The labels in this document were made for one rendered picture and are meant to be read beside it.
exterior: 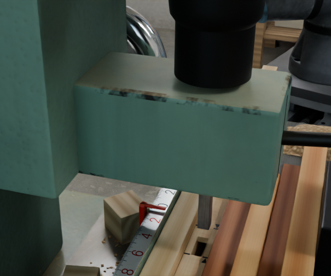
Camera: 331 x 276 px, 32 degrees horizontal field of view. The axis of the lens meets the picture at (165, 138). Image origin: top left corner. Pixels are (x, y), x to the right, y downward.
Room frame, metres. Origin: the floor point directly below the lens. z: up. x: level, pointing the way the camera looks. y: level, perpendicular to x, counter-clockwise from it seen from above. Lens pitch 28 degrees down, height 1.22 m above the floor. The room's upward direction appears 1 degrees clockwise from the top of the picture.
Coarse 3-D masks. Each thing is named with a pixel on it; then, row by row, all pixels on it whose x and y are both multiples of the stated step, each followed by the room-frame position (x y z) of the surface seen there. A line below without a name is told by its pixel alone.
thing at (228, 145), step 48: (96, 96) 0.34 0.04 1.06; (144, 96) 0.33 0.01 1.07; (192, 96) 0.33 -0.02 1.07; (240, 96) 0.33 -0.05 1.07; (288, 96) 0.35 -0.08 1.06; (96, 144) 0.34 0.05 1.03; (144, 144) 0.33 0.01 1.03; (192, 144) 0.32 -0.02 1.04; (240, 144) 0.31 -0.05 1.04; (192, 192) 0.32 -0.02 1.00; (240, 192) 0.31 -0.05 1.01
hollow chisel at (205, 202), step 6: (204, 198) 0.35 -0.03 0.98; (210, 198) 0.35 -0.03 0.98; (204, 204) 0.35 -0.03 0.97; (210, 204) 0.35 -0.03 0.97; (198, 210) 0.35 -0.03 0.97; (204, 210) 0.35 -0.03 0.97; (210, 210) 0.35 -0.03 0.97; (198, 216) 0.35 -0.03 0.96; (204, 216) 0.35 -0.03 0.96; (210, 216) 0.35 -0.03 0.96; (198, 222) 0.35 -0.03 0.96; (204, 222) 0.35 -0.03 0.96; (210, 222) 0.35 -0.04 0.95; (204, 228) 0.35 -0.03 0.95
